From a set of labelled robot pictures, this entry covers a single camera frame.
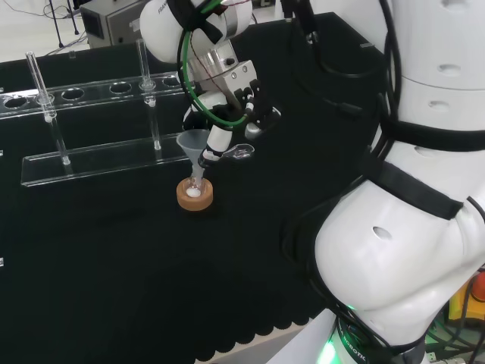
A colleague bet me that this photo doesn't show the round-bottom glass flask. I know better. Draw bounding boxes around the round-bottom glass flask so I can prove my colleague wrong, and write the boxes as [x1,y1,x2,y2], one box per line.
[185,173,208,199]

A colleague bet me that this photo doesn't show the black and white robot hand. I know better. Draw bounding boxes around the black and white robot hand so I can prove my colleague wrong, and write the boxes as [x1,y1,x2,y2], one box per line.
[181,80,283,168]

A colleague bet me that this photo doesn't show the grey metal box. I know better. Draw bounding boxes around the grey metal box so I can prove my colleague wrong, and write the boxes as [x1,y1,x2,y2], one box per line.
[79,0,147,49]

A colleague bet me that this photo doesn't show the black tripod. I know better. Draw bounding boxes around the black tripod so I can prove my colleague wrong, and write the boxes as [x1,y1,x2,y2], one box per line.
[48,0,81,49]

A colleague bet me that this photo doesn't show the black bench cloth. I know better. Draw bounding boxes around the black bench cloth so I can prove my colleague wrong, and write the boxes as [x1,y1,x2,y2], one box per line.
[0,11,393,356]

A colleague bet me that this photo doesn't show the clear plastic funnel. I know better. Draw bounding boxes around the clear plastic funnel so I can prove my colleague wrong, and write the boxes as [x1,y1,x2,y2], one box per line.
[175,128,211,190]

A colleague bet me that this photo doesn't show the cork ring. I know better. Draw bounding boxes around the cork ring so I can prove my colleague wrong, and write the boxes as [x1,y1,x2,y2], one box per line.
[176,177,214,213]

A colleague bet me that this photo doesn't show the yellow stop button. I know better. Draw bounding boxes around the yellow stop button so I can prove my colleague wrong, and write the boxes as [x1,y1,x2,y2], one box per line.
[446,265,485,331]

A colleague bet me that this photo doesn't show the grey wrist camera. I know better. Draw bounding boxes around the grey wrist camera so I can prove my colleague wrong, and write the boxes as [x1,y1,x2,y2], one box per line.
[244,121,264,140]

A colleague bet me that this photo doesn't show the clear acrylic funnel stand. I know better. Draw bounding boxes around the clear acrylic funnel stand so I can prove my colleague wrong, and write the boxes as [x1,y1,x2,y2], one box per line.
[0,39,199,189]

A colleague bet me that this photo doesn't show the small clear weighing funnel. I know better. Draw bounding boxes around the small clear weighing funnel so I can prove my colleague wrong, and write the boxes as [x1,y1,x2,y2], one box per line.
[222,143,255,162]

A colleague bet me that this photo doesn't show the green cable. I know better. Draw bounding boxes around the green cable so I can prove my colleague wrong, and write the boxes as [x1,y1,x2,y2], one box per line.
[177,0,252,128]

